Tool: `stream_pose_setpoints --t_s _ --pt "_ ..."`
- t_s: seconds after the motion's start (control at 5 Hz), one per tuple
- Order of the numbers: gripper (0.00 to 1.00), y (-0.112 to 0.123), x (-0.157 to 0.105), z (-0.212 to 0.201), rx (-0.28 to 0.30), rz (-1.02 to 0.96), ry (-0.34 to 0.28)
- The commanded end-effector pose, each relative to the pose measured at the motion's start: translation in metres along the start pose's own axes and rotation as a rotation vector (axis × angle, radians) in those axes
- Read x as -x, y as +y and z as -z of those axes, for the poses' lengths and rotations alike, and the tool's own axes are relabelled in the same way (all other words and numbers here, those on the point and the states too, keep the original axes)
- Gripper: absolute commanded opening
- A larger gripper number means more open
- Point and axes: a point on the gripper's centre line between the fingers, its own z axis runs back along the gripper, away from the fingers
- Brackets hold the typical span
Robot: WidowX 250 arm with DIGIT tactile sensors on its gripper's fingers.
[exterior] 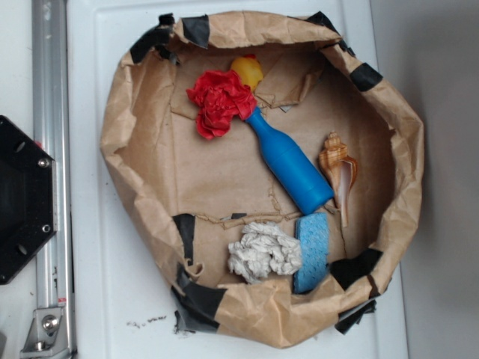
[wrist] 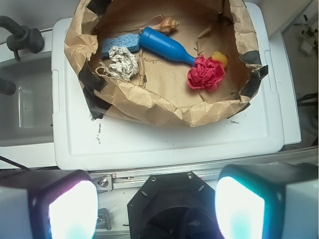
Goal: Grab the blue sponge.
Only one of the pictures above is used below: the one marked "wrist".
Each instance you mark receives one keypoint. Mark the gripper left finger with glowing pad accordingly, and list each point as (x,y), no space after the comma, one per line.
(47,204)

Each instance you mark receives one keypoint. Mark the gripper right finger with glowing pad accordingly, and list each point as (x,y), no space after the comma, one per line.
(268,201)

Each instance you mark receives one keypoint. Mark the blue sponge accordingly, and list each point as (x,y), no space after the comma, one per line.
(130,41)

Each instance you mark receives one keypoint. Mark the white sink basin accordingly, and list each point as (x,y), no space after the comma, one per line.
(26,116)

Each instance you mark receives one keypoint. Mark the crumpled red paper ball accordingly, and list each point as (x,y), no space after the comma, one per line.
(206,74)

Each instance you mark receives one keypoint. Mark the crumpled brown paper bag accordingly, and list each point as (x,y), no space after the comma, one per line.
(159,94)

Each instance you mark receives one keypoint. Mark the yellow rubber toy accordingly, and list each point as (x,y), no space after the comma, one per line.
(218,56)

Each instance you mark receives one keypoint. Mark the crumpled white newspaper ball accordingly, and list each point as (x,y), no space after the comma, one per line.
(125,64)

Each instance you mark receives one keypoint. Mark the black faucet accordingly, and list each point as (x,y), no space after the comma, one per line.
(22,37)

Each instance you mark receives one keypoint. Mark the blue plastic bottle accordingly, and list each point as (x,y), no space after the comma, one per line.
(164,46)

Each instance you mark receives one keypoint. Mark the orange seashell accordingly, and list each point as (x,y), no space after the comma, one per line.
(166,25)

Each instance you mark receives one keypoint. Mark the metal corner bracket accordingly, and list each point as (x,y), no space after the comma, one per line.
(104,184)

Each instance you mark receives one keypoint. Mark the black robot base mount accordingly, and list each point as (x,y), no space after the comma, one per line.
(173,206)

